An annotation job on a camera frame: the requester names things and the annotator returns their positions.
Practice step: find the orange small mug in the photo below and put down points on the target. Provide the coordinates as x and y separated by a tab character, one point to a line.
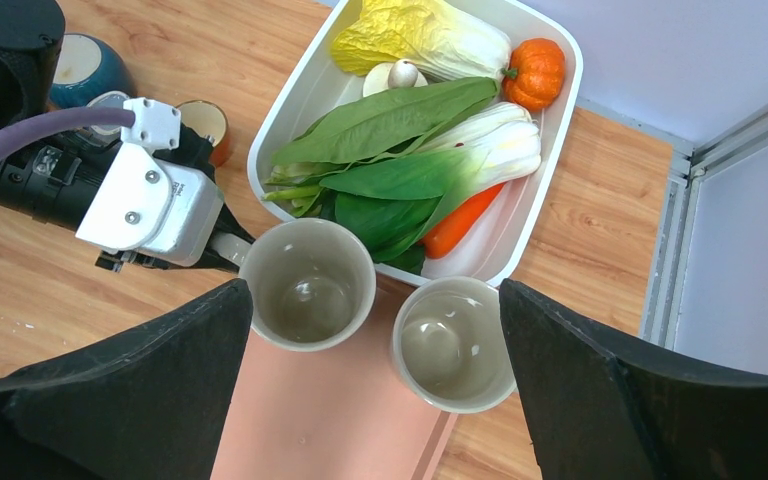
209	121

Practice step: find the yellow napa cabbage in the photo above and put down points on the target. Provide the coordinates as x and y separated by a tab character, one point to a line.
443	41

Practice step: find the tall white floral mug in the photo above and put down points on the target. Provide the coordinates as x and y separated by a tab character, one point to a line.
448	347

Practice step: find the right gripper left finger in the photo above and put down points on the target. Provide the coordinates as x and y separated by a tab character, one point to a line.
147	403

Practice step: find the pink plastic tray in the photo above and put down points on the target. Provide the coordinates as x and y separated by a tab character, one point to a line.
341	413

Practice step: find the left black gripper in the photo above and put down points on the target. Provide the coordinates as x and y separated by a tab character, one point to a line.
55	179

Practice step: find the white vegetable bin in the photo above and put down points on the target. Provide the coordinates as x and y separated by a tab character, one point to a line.
493	248

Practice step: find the grey-blue dotted mug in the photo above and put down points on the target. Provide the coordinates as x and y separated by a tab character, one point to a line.
110	99

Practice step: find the white bok choy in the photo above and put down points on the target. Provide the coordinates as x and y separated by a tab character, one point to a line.
502	142

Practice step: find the dark blue round mug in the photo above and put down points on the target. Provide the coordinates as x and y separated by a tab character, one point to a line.
87	68

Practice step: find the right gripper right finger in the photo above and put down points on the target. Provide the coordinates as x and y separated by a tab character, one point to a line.
603	404

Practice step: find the green leafy vegetable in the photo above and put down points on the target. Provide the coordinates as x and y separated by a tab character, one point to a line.
360	166

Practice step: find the orange carrot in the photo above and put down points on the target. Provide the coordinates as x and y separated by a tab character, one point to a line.
447	234

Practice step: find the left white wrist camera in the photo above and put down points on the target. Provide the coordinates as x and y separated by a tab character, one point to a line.
151	206

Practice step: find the small orange pumpkin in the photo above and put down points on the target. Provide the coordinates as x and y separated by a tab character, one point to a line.
535	75

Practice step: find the white mushroom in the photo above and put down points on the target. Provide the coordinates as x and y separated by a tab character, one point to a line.
385	76

